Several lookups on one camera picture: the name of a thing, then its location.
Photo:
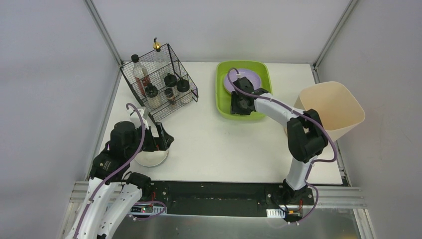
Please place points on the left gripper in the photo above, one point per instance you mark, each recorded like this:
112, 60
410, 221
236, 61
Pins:
161, 139

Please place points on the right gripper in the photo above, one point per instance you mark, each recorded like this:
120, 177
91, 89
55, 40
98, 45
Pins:
246, 87

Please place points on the purple plate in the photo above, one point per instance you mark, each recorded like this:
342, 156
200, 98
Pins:
249, 74

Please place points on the black pepper grinder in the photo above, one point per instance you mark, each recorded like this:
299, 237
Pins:
170, 96

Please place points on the black-lid spice jar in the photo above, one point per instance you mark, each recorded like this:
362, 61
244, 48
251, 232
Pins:
153, 96

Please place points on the black-lid glass jar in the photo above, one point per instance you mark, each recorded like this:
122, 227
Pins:
170, 81
183, 87

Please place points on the black-lid glass jar front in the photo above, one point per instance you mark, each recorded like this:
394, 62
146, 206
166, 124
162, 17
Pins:
170, 81

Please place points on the dark sauce bottle red label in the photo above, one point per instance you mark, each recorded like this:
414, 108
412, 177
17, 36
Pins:
141, 75

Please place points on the gold-top glass oil bottle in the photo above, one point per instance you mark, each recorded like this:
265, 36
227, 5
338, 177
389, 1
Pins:
162, 61

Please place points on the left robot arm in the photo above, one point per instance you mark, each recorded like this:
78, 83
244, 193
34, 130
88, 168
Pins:
112, 192

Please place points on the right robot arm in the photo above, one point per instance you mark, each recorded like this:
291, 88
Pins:
306, 136

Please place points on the green plastic tub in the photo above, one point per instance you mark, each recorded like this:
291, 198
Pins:
223, 97

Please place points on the white floral bowl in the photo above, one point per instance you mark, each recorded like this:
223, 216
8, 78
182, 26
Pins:
151, 159

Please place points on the beige waste bin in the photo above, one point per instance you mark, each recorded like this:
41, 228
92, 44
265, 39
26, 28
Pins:
338, 109

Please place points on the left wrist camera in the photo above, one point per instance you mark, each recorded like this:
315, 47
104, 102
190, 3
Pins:
136, 119

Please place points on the black wire rack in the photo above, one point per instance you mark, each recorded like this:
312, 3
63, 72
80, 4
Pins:
178, 70

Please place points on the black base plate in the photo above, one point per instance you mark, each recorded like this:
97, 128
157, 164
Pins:
219, 198

